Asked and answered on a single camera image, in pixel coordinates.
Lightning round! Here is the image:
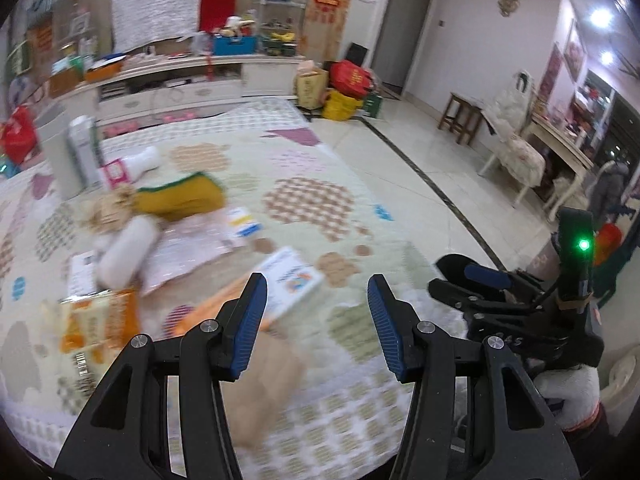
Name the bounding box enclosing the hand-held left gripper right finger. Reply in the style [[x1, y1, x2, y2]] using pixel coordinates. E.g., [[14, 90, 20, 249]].
[[366, 275, 583, 480]]

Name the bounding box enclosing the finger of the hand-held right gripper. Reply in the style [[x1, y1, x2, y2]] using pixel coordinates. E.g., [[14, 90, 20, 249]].
[[428, 280, 537, 319], [435, 254, 542, 302]]

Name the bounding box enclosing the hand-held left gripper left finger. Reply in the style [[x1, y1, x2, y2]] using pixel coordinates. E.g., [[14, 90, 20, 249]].
[[52, 272, 269, 480]]

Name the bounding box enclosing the white tissue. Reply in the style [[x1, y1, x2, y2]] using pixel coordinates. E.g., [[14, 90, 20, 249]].
[[97, 217, 160, 291]]

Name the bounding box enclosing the person's right forearm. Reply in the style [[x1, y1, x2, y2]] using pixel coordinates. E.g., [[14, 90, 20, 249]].
[[562, 407, 618, 466]]

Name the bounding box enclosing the person's right hand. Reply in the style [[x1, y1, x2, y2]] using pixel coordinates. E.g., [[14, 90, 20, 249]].
[[534, 364, 602, 432]]

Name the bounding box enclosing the orange plastic object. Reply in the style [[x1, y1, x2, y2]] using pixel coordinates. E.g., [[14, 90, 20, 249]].
[[594, 224, 624, 266]]

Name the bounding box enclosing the brown paper bag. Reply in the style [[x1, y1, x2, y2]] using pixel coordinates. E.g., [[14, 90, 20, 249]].
[[220, 332, 306, 449]]

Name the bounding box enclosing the white box orange picture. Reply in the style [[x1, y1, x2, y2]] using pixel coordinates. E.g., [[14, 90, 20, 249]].
[[252, 247, 337, 322]]

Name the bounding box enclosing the clear plastic bag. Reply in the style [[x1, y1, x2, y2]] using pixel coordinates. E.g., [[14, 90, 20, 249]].
[[140, 207, 251, 297]]

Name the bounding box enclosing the small blue yellow box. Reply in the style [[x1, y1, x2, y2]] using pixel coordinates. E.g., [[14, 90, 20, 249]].
[[225, 206, 264, 241]]

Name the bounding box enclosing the white round container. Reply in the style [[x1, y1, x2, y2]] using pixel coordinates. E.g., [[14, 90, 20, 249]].
[[606, 355, 640, 407]]

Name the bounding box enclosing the cream chair floral cushion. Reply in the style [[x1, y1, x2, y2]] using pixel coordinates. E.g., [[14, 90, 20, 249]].
[[477, 72, 547, 206]]

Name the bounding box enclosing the cream side table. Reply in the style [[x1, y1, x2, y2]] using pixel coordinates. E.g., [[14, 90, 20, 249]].
[[520, 110, 596, 222]]

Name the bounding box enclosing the orange snack packet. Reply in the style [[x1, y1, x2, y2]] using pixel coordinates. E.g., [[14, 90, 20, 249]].
[[59, 290, 142, 367]]

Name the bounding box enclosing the green yellow sponge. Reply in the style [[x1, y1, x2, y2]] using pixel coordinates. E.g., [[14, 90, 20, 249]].
[[134, 172, 226, 221]]

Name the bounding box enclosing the dark wooden stool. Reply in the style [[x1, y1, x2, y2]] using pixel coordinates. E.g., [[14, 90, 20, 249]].
[[439, 92, 484, 146]]

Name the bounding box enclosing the small white printed card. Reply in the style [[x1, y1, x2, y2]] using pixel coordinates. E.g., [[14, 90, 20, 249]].
[[67, 252, 99, 297]]

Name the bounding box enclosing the white bottle pink label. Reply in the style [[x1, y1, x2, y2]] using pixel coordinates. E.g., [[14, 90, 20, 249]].
[[100, 146, 162, 189]]

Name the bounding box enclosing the yellow bag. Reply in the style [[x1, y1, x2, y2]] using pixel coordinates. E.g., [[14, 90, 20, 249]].
[[322, 89, 364, 122]]

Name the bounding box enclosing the red gift bag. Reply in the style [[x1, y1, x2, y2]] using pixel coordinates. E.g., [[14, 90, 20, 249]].
[[330, 60, 374, 101]]

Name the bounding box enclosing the white green milk carton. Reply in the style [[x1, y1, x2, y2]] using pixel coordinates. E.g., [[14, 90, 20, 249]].
[[67, 116, 104, 189]]

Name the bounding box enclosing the dark door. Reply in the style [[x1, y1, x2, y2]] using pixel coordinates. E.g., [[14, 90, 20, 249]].
[[372, 0, 434, 99]]

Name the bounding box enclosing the open cardboard box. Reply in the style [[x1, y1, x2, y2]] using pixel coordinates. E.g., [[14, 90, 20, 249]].
[[295, 62, 330, 109]]

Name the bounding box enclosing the cream television cabinet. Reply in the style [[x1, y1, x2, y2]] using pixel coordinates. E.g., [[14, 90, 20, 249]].
[[95, 52, 306, 126]]

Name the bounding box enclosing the blue plastic crate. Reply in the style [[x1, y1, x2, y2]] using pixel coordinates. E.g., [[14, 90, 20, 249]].
[[212, 35, 259, 57]]

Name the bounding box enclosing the brown box on cabinet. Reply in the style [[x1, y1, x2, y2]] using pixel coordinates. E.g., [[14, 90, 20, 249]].
[[84, 55, 126, 84]]

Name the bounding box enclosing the red plastic bag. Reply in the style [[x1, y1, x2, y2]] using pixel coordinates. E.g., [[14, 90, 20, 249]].
[[0, 106, 39, 165]]

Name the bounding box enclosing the red hanging banner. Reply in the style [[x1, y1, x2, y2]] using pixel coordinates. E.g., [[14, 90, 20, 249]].
[[305, 0, 354, 61]]

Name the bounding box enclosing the metal shelf rack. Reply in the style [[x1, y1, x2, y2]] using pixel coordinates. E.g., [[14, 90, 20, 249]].
[[257, 0, 309, 59]]

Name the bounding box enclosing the white quilted cloth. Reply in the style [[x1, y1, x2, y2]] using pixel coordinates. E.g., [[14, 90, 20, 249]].
[[109, 0, 207, 54]]

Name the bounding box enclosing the large framed wall picture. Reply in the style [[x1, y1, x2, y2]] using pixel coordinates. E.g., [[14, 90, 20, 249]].
[[562, 17, 589, 84]]

